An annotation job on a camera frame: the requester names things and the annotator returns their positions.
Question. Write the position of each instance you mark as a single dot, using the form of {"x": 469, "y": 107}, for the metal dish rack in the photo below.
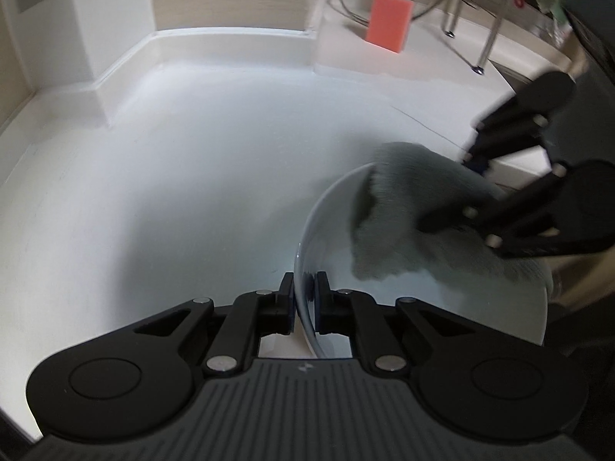
{"x": 485, "y": 43}

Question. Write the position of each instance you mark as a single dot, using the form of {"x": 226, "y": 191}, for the white bowl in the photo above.
{"x": 331, "y": 230}

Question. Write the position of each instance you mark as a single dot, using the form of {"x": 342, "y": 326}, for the grey fluffy cloth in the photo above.
{"x": 408, "y": 187}

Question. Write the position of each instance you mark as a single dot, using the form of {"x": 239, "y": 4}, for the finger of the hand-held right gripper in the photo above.
{"x": 504, "y": 127}
{"x": 480, "y": 218}

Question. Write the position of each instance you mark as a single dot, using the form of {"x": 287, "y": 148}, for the pink sponge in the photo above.
{"x": 389, "y": 21}

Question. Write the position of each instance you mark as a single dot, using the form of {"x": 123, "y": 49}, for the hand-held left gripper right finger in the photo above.
{"x": 319, "y": 308}

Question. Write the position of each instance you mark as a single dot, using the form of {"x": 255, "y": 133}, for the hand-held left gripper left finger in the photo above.
{"x": 289, "y": 307}

